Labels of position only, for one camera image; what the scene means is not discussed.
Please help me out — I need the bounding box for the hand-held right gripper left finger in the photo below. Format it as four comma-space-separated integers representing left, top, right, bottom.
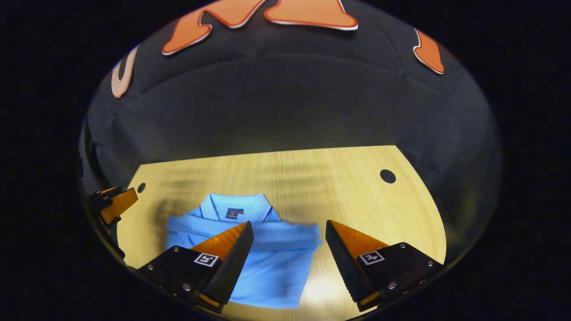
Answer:
138, 221, 255, 314

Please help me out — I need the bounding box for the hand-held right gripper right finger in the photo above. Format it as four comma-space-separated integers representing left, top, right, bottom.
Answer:
325, 219, 445, 313

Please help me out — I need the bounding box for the light blue T-shirt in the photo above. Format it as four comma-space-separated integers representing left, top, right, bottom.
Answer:
166, 193, 323, 309

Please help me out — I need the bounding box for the black backdrop cloth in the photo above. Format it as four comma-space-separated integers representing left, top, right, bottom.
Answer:
79, 0, 502, 263

